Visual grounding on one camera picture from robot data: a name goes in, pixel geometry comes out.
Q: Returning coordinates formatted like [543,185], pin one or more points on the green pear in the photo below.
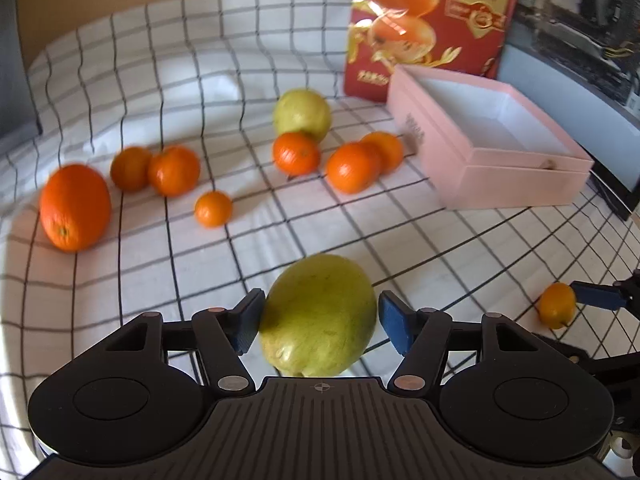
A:
[320,315]
[302,110]

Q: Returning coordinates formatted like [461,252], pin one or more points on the grey panel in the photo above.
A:
[550,100]

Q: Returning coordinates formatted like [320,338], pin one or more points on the large orange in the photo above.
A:
[75,207]

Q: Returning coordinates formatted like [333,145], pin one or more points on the dark printed box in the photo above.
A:
[580,10]

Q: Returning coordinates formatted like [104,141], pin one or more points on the white checkered cloth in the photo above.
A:
[150,85]

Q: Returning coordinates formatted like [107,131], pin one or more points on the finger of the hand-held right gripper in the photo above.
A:
[565,346]
[597,294]

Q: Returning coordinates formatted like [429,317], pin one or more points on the dark panel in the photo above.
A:
[17,75]

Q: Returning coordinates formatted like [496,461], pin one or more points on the pink cardboard box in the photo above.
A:
[500,185]

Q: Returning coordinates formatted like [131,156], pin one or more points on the red printed gift bag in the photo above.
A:
[475,35]

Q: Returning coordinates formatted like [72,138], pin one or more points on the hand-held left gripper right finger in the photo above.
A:
[395,322]

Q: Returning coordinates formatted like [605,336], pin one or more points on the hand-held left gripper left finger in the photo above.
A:
[248,322]

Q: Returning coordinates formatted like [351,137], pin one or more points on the small tangerine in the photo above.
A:
[213,208]
[556,305]

